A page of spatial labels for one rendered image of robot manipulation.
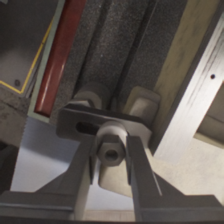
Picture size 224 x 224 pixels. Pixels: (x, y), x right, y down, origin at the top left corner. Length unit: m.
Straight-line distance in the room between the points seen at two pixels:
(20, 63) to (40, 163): 0.68
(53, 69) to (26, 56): 0.60
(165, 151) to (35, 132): 0.40
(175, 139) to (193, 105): 0.04
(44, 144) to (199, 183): 0.40
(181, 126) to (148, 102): 0.06
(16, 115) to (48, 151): 1.04
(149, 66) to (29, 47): 0.77
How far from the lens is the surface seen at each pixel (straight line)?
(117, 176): 0.28
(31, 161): 0.56
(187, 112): 0.19
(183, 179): 0.31
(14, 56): 1.10
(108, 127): 0.17
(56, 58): 0.47
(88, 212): 0.61
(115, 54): 0.42
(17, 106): 1.51
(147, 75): 0.43
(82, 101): 0.23
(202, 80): 0.19
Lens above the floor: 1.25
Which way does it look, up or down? 76 degrees down
